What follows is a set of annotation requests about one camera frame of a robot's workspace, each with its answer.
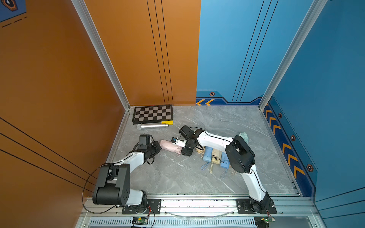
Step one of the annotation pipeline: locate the aluminium front rail frame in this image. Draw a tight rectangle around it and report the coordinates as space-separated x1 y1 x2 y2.
76 194 326 228

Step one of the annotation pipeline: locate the mint green sleeved umbrella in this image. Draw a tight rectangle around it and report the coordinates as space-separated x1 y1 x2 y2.
239 132 250 150

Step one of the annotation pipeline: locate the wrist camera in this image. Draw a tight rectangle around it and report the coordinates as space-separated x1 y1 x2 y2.
138 134 152 147
171 137 186 147

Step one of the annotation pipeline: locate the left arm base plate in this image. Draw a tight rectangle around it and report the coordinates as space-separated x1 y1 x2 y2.
122 198 162 215

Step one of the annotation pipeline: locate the light blue sleeved umbrella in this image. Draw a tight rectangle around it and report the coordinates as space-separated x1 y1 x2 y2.
201 146 213 170

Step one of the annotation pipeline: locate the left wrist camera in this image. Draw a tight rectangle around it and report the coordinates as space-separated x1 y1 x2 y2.
138 134 152 147

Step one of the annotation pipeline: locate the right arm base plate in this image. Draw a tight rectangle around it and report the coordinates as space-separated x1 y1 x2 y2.
236 199 277 215

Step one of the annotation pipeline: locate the silver metal cylinder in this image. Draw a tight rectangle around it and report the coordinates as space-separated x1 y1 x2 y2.
137 123 169 130

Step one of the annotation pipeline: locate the small right circuit board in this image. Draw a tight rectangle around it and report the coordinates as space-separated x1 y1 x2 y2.
261 217 275 228

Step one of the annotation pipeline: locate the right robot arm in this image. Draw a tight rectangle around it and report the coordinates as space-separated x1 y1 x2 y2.
172 125 277 214

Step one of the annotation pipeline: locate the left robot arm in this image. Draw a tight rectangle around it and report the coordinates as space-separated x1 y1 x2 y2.
92 141 161 213

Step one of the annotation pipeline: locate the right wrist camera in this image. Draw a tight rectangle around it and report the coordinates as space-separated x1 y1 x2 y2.
171 137 186 147

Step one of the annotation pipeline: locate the checkerboard calibration board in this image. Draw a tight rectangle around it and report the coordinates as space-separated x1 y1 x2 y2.
132 104 173 124

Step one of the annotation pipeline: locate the cream umbrella sleeve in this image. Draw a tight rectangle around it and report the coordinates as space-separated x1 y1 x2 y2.
195 146 205 154

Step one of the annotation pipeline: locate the pink umbrella sleeve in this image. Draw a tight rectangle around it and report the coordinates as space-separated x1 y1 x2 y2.
159 140 182 157

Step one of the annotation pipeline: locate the green circuit board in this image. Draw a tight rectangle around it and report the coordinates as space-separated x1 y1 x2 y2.
131 217 149 227

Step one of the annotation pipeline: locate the pale yellow sleeved umbrella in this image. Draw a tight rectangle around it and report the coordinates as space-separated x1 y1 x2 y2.
210 149 222 173

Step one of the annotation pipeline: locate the yellow block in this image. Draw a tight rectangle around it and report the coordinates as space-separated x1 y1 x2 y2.
161 120 174 125

